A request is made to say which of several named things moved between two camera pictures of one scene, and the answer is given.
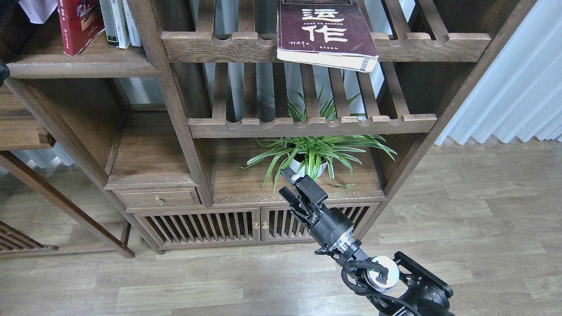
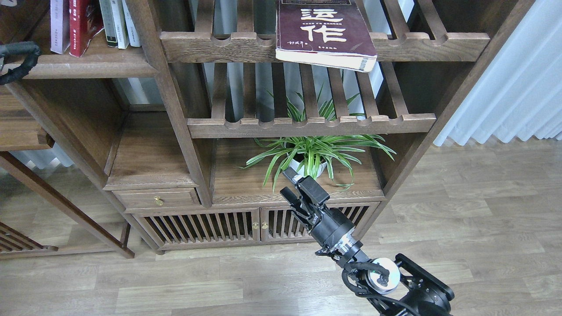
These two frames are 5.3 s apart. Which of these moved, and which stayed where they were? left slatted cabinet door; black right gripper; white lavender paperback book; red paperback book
Moved: white lavender paperback book
Stayed: red paperback book; left slatted cabinet door; black right gripper
